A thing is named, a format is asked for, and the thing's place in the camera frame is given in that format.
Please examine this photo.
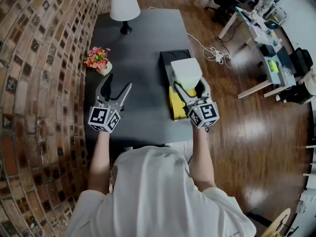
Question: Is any white office desk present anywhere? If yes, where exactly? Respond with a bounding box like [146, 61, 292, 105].
[218, 7, 297, 100]

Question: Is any open laptop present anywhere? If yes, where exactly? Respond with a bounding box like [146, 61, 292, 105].
[263, 18, 282, 30]

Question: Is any round wooden stool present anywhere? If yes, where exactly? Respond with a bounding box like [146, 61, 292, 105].
[261, 207, 292, 237]

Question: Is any black box with yellow lining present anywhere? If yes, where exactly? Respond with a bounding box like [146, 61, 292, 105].
[159, 49, 198, 121]

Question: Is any white pot of pink flowers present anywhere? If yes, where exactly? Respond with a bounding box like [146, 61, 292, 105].
[83, 46, 113, 77]

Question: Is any white small box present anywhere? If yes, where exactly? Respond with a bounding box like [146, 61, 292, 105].
[170, 57, 202, 91]

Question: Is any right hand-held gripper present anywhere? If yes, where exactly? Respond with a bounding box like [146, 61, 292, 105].
[172, 78, 220, 129]

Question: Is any black box device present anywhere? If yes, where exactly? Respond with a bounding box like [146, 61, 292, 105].
[259, 44, 276, 58]

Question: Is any person's right forearm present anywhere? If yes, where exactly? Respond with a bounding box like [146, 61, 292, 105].
[189, 126, 218, 192]

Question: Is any person's white shirt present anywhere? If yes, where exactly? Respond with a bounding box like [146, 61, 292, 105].
[63, 146, 257, 237]

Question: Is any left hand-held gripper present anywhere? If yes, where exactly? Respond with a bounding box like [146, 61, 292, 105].
[87, 73, 133, 133]

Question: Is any white table lamp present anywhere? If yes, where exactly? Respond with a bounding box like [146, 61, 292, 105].
[109, 0, 141, 35]

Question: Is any white cable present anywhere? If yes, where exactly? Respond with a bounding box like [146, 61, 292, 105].
[148, 6, 233, 69]

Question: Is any white cabinet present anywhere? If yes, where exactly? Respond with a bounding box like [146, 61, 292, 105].
[296, 189, 316, 215]

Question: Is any person's left forearm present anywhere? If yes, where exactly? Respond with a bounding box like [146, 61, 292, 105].
[87, 131, 112, 195]

